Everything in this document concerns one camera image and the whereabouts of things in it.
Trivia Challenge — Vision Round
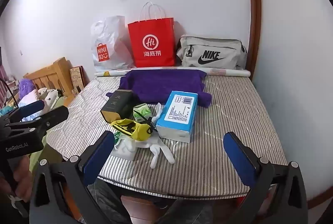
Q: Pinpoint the yellow mesh pouch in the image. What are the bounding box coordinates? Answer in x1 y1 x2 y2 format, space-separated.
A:
111 118 159 142

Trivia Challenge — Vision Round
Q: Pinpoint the dark green tin box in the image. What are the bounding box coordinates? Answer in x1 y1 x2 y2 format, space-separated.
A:
101 89 134 123

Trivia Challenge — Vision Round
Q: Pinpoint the red paper bag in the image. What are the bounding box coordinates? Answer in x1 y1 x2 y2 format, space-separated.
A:
127 1 176 68

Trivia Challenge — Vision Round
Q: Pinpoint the blue tissue pack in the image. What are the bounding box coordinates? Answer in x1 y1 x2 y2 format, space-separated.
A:
155 90 199 143

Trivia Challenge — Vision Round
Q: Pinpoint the white mesh drawstring bag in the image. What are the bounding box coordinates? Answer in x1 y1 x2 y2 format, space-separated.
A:
111 132 137 161

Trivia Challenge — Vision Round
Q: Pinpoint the purple towel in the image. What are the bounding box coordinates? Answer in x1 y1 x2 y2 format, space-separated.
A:
106 69 212 109

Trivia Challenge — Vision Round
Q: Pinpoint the white cloth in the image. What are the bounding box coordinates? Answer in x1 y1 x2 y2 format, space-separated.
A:
135 103 175 166

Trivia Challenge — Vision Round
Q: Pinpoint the striped mattress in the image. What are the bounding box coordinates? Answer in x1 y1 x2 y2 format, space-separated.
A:
45 74 288 200

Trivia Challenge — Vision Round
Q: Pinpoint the person's left hand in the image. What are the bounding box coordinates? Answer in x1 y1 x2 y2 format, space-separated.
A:
0 155 33 203

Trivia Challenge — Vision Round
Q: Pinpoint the printed paper roll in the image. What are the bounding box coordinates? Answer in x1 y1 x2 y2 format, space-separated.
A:
94 66 251 78

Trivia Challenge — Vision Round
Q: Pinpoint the patterned cardboard box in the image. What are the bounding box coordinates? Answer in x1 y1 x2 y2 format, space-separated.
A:
69 66 85 96

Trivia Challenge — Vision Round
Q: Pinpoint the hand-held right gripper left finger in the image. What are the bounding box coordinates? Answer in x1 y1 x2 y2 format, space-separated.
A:
29 131 123 224

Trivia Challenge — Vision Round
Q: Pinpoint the grey waist bag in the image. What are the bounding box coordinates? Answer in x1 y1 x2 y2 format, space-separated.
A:
176 34 248 70

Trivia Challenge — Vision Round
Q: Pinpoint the purple fuzzy toy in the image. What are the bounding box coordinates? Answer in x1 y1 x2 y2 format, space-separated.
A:
19 79 35 100

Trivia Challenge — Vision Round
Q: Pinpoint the wooden headboard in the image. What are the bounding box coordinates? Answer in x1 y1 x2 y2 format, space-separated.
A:
23 57 74 100

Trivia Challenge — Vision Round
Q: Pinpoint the black cable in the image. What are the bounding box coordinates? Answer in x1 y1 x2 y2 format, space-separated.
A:
0 78 19 108

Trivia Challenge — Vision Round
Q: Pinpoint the green tissue packet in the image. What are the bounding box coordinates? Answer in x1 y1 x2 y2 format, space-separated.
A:
133 103 152 122

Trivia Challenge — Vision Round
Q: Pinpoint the wooden door frame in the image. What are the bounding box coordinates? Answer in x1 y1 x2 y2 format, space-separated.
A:
244 0 262 81

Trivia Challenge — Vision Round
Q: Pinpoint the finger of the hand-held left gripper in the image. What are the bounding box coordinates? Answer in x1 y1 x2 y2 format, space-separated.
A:
5 106 69 136
7 100 48 122

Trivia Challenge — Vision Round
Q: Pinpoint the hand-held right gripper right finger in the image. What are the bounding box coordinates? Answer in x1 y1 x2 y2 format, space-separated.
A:
223 132 309 224

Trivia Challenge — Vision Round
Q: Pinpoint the white plastic shopping bag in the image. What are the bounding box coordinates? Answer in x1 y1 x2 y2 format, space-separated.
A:
91 15 136 72

